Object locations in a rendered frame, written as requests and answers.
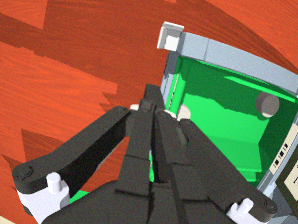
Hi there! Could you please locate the olive green tool case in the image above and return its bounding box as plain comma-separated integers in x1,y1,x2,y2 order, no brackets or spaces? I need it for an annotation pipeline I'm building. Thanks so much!
275,144,298,220

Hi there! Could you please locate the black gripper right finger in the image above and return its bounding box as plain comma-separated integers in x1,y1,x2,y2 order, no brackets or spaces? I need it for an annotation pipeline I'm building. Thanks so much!
150,85,278,224

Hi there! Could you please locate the green bin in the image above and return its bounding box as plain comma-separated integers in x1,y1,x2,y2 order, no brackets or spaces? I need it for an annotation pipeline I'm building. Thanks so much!
70,190,89,203
165,56,298,172
149,155,266,188

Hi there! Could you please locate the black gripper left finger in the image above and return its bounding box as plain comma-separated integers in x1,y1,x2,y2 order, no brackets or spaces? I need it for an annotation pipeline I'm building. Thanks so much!
12,83,155,224

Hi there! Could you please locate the grey metal shelf rack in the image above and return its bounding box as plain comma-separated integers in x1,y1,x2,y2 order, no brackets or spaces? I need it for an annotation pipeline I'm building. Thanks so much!
157,22,298,224

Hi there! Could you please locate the white round disc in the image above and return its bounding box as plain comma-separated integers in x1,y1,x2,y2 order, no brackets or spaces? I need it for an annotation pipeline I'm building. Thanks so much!
176,104,191,121

